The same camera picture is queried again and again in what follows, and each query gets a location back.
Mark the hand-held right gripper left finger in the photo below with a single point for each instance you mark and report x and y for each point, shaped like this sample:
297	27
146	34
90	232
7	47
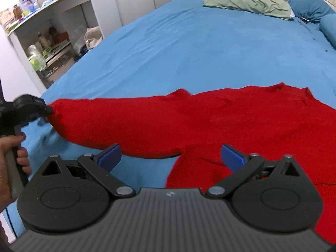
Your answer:
111	156

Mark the person's left hand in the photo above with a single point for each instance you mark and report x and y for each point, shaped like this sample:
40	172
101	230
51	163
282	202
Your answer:
13	152

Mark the white cloth bag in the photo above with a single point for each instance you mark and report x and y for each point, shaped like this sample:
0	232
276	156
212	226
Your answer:
92	38

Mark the white shelf unit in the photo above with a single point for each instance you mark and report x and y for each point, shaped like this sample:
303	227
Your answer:
52	29

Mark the green packet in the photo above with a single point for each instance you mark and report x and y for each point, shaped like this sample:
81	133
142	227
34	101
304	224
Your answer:
36	62

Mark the green pillow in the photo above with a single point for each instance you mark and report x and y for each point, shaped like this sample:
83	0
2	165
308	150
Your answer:
246	1

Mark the blue bed sheet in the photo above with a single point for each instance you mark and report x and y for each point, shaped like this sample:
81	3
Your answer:
170	55

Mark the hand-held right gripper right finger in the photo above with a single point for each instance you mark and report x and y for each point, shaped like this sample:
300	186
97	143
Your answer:
231	157

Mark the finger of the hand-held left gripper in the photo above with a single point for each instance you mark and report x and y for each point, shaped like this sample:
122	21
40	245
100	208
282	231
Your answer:
48	111

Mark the red sweater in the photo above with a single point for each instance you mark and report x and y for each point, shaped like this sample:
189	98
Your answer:
210	126

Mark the blue bolster pillow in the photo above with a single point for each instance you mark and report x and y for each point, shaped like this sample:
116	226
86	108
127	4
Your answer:
329	29

